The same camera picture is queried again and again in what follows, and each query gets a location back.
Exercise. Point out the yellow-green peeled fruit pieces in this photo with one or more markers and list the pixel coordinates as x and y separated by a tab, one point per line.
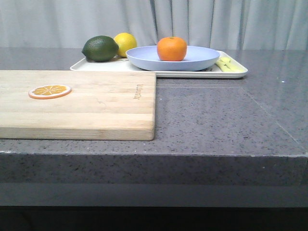
225	65

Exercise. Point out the orange fruit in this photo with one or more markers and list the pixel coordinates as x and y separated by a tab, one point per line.
171	49

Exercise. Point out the green lime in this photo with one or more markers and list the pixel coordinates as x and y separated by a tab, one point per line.
100	49

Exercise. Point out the light blue plate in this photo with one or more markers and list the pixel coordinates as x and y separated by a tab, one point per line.
197	58

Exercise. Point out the orange slice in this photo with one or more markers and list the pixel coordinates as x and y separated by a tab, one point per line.
49	92

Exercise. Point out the grey curtain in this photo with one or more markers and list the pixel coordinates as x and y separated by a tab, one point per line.
219	24

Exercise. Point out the cream white tray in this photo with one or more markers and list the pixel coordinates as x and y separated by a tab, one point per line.
124	65

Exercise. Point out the yellow lemon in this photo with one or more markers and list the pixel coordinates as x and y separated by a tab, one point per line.
125	42

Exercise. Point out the wooden cutting board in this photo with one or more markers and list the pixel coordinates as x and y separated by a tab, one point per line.
101	105

